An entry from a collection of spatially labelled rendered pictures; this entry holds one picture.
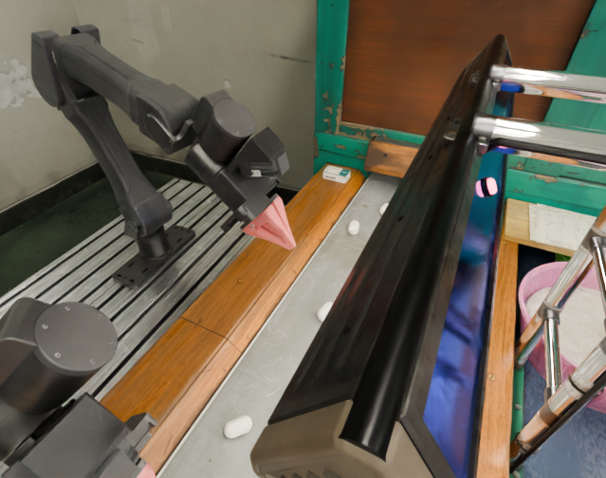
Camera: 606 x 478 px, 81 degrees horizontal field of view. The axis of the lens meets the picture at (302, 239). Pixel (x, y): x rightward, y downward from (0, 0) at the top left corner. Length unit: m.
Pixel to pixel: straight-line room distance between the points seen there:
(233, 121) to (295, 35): 1.36
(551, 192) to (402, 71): 0.41
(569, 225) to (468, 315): 0.72
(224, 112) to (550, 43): 0.60
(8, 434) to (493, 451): 0.47
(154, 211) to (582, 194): 0.87
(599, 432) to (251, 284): 0.56
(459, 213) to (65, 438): 0.26
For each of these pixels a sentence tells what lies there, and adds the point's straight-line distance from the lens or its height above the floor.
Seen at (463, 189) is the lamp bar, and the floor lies 1.11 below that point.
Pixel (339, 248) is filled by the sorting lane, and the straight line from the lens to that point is 0.72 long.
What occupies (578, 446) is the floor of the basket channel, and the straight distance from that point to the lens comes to 0.68.
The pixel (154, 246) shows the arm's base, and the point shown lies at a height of 0.72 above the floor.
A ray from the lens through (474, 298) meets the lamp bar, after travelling 0.19.
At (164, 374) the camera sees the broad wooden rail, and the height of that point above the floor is 0.76.
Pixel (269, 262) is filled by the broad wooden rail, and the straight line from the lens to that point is 0.65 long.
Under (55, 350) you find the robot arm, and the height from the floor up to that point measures 1.00.
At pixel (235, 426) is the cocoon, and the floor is 0.76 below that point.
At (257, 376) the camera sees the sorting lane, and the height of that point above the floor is 0.74.
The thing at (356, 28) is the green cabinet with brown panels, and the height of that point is 1.08.
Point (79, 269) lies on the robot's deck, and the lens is 0.91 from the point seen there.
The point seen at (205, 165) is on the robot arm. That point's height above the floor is 0.97.
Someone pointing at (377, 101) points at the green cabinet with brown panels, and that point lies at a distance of 0.90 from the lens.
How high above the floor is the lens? 1.21
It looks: 39 degrees down
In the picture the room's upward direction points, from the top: straight up
